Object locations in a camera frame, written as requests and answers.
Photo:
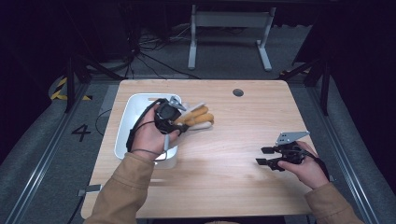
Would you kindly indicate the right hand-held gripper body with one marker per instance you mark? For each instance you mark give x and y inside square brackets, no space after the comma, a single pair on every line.
[291,149]

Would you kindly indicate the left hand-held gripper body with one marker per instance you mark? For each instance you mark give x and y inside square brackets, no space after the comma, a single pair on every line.
[166,115]

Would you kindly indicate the white plastic bin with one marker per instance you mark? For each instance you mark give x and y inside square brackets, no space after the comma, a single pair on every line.
[134,109]

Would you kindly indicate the person's right hand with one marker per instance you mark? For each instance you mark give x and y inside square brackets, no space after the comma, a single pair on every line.
[306,171]

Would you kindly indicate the person's left hand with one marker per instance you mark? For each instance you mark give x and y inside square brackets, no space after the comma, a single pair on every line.
[148,137]

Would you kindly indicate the black metal stand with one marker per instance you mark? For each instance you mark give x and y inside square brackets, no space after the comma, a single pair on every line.
[74,74]
[320,71]

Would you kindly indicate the aluminium floor rail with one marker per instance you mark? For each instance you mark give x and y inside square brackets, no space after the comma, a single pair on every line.
[348,161]
[37,165]

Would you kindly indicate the grey metal bracket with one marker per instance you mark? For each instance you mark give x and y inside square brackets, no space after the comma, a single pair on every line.
[90,189]

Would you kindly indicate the grey metal table frame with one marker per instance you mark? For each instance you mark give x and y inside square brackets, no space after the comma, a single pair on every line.
[230,20]

